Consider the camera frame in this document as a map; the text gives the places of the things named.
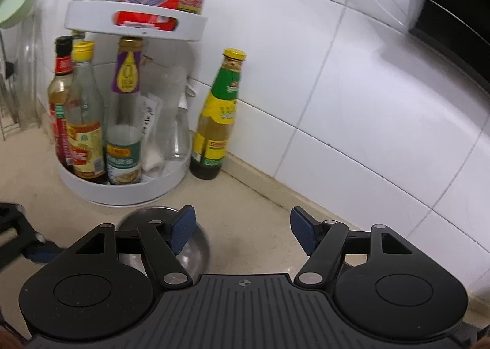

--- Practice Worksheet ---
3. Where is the stainless steel bowl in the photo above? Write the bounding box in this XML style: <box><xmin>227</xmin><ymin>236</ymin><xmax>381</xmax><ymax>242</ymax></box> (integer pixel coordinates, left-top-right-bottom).
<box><xmin>117</xmin><ymin>205</ymin><xmax>211</xmax><ymax>281</ymax></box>

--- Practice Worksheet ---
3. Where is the green yellow label oil bottle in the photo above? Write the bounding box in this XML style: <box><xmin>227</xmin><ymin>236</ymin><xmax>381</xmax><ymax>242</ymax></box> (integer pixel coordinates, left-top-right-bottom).
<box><xmin>189</xmin><ymin>48</ymin><xmax>246</xmax><ymax>180</ymax></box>

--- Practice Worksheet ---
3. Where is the yellow label vinegar bottle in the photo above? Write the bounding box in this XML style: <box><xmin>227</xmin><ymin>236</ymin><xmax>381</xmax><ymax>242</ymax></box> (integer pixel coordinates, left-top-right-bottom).
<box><xmin>65</xmin><ymin>40</ymin><xmax>108</xmax><ymax>184</ymax></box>

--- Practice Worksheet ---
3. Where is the white two-tier turntable rack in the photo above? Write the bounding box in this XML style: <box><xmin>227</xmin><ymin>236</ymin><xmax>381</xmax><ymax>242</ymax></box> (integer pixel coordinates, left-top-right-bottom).
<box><xmin>56</xmin><ymin>1</ymin><xmax>208</xmax><ymax>207</ymax></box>

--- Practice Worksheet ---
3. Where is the green label cooking wine bottle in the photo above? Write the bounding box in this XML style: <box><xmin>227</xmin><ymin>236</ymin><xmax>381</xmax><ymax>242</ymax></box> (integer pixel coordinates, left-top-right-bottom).
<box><xmin>105</xmin><ymin>36</ymin><xmax>143</xmax><ymax>185</ymax></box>

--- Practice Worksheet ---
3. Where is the red label soy sauce bottle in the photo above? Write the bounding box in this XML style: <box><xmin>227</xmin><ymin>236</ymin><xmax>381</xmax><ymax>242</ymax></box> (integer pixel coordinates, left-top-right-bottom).
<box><xmin>47</xmin><ymin>36</ymin><xmax>74</xmax><ymax>171</ymax></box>

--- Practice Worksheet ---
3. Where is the clear plastic bag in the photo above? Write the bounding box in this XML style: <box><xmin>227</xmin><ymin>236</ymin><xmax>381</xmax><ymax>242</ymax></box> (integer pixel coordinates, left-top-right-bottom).
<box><xmin>141</xmin><ymin>64</ymin><xmax>190</xmax><ymax>178</ymax></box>

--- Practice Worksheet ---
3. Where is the metal wire lid rack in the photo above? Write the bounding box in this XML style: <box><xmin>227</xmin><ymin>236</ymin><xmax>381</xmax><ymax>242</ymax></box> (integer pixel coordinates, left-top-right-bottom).
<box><xmin>1</xmin><ymin>37</ymin><xmax>20</xmax><ymax>141</ymax></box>

